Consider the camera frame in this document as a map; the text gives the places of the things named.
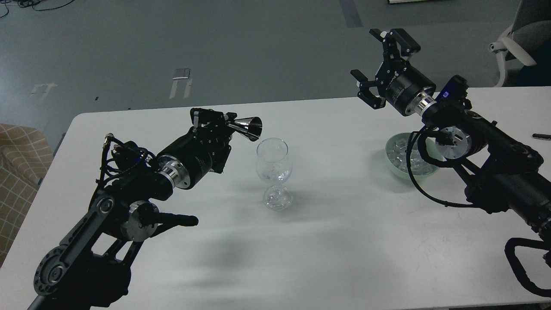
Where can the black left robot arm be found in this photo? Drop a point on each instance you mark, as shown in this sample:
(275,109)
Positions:
(91,266)

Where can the clear wine glass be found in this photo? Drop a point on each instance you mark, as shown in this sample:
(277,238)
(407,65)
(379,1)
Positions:
(274,167)

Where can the clear ice cubes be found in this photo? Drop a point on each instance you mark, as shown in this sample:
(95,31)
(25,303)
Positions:
(397,153)

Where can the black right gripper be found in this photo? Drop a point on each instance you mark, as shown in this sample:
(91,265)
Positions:
(397,81)

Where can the white grey office chair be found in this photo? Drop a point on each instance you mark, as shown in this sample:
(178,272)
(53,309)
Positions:
(529,30)

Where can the green bowl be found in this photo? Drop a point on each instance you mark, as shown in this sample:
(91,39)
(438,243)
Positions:
(394,170)

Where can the beige checkered cushion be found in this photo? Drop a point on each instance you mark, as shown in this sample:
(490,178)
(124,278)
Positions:
(25,158)

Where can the steel cocktail jigger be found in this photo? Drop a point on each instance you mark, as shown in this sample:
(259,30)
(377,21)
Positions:
(251,128)

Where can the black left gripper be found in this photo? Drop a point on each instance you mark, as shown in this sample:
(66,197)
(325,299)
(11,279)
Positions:
(204,148)

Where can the black pen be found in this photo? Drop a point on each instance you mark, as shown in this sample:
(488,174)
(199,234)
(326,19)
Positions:
(541,136)

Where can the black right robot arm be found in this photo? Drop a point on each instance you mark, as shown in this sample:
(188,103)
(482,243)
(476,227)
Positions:
(500,173)

